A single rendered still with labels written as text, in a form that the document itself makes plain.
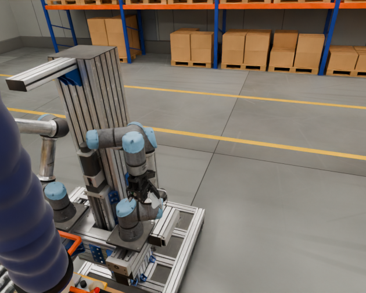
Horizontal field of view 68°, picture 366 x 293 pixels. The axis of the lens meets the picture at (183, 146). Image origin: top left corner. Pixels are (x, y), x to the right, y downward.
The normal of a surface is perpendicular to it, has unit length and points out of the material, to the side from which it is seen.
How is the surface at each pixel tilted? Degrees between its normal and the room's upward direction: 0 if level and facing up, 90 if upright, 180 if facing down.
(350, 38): 90
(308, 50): 90
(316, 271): 0
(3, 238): 102
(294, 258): 0
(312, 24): 90
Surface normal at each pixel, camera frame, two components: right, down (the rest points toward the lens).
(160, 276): -0.04, -0.84
